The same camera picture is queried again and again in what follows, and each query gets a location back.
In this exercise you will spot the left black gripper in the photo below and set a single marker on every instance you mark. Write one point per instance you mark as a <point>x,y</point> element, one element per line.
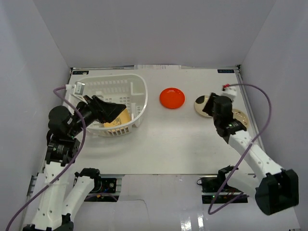
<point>96,109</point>

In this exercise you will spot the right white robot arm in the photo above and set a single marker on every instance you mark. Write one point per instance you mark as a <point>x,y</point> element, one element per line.
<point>274,189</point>

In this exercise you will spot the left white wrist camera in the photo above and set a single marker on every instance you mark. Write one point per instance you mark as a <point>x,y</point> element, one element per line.
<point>77,90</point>

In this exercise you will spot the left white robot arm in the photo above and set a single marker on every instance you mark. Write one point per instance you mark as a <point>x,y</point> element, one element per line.
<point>57,211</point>

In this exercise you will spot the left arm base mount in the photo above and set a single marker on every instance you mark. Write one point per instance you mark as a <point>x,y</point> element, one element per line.
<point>108,190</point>

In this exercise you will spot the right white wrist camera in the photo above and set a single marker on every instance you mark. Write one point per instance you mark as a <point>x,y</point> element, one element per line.
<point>229,91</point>

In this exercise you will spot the white paper sheet at back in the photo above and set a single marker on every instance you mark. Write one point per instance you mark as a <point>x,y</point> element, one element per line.
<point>156,67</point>

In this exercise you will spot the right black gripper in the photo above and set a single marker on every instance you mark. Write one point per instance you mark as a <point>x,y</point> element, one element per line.
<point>209,105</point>

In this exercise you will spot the red round plate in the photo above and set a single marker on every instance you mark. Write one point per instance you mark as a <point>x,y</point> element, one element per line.
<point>172,98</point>

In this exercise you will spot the white plastic dish basket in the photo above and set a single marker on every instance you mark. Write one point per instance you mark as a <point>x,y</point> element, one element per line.
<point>128,89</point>

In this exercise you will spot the cream plate with black patch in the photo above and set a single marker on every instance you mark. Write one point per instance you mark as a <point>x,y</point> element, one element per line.
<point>199,105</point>

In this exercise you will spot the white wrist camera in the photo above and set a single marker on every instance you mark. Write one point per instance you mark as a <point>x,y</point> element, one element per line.
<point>229,91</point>
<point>77,90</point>

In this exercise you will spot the yellow square plate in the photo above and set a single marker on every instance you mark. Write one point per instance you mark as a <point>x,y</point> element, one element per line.
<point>123,118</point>

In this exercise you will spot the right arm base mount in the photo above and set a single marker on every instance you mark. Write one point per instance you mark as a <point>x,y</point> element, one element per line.
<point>210,185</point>

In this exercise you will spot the cream round floral plate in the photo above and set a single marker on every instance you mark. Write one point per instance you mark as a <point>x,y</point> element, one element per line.
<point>241,116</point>

